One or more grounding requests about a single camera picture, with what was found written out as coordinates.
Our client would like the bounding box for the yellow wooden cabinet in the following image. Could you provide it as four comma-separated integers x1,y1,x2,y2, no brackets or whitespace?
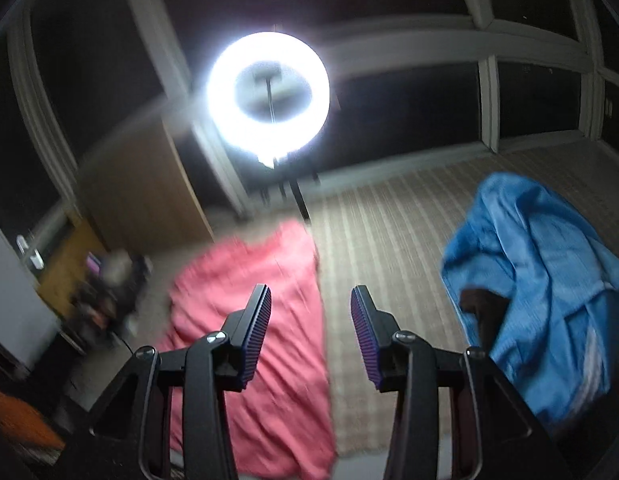
37,215,111,311

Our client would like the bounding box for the black ring light stand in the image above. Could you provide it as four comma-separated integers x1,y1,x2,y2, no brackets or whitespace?
254,67,320,222

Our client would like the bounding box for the grey door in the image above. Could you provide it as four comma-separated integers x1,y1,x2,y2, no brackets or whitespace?
0,209,61,367

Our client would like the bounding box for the blue cloth garment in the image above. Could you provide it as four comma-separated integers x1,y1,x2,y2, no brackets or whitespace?
441,172,619,426

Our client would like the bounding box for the silver door handle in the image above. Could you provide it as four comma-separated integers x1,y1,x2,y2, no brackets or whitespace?
17,234,45,271

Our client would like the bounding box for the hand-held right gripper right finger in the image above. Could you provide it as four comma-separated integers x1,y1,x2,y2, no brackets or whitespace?
349,284,570,480

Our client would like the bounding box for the white ring light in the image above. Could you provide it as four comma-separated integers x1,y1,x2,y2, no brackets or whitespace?
206,31,333,167

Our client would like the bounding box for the striped beige bed sheet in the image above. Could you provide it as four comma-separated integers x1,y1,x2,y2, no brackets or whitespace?
140,140,619,457

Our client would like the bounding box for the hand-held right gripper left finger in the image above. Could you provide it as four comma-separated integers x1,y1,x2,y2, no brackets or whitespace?
90,284,273,480

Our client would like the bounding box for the pink cloth garment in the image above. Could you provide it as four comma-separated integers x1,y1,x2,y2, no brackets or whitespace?
167,220,337,478

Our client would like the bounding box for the pile of dark clothes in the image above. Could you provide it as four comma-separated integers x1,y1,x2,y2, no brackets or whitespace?
72,250,151,337

